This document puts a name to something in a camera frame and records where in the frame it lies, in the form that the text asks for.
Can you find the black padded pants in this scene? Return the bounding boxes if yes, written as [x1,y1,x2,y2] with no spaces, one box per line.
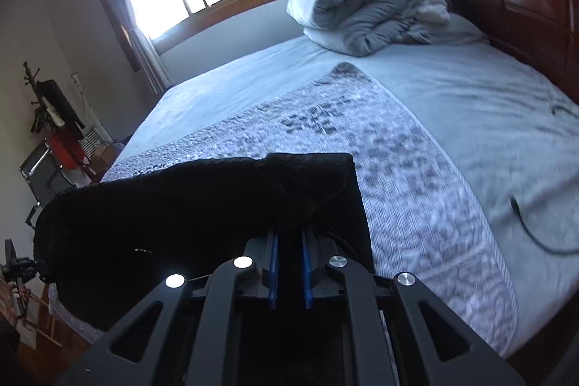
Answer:
[33,153,374,330]

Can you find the black folding chair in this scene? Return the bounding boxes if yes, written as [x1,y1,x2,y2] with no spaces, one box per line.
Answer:
[19,139,76,229]

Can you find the grey quilted bedspread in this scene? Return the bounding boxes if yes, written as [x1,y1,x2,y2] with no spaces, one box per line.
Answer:
[106,63,518,353]

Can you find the red bag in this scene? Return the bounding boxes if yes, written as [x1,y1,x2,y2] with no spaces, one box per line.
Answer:
[48,129,85,169]

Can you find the cardboard box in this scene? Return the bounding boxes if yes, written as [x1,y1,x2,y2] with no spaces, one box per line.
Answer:
[90,144,118,173]

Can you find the wooden coat rack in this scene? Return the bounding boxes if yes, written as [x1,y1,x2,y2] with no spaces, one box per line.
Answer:
[22,62,91,179]

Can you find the black garment on rack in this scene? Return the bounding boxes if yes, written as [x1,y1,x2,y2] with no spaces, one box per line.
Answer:
[37,79,85,131]

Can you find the light blue bed sheet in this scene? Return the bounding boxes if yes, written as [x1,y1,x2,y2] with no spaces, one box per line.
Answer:
[106,36,578,356]

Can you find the folded grey comforter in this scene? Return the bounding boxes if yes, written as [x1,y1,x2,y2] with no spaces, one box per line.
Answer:
[287,0,488,57]

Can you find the grey curtain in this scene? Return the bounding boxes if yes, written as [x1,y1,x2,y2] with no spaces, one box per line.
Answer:
[104,0,174,95]

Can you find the black cable on bed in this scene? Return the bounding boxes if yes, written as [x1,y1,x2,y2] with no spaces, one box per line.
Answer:
[509,195,579,256]

